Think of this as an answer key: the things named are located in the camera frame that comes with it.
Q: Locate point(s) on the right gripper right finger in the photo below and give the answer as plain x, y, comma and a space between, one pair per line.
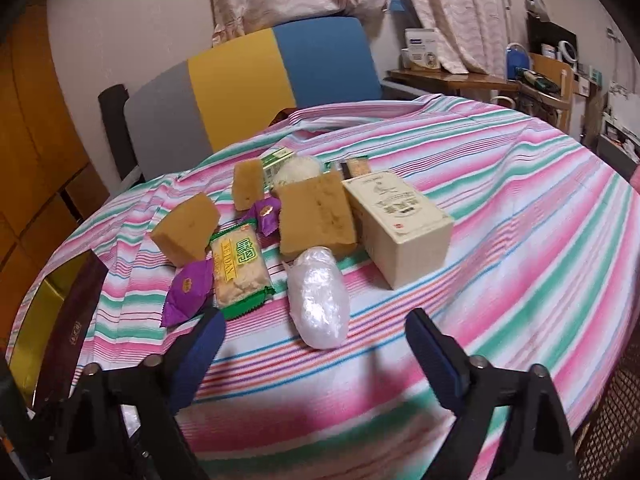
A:
535, 443

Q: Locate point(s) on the orange wooden wardrobe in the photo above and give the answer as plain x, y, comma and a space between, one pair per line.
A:
48, 184

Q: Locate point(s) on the black bed post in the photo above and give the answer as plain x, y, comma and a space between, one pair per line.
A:
112, 101

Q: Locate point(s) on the purple candy middle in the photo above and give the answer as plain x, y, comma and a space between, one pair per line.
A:
265, 214

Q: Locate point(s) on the purple candy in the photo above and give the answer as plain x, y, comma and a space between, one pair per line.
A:
265, 214
187, 292

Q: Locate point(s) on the small cracker snack packet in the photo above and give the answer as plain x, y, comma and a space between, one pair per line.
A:
349, 168

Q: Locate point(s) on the gold tin box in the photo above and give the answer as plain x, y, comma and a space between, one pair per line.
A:
47, 348

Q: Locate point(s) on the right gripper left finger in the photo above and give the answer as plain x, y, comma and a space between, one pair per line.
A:
121, 424

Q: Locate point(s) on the cream paper box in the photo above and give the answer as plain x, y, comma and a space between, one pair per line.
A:
404, 233

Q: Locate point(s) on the wooden side table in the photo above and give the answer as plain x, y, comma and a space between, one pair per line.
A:
443, 82

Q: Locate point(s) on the large tan sponge block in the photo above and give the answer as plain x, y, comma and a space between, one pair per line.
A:
316, 212

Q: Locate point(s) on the tan sponge block back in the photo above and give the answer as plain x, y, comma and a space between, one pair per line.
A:
248, 185

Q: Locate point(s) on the white blue carton box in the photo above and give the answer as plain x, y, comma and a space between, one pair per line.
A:
421, 49

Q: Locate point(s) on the green cracker packet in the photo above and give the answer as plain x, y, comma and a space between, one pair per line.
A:
242, 282

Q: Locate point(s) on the cream sock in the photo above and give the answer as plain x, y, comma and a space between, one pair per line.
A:
296, 169

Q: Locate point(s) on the grey yellow blue headboard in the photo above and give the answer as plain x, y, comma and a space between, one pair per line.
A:
233, 91

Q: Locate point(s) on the white plastic bag roll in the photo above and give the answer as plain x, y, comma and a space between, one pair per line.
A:
318, 299

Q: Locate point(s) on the small green tea packet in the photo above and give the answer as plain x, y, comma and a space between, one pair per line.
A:
272, 163

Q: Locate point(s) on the purple candy front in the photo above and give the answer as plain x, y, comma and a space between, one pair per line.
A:
187, 292

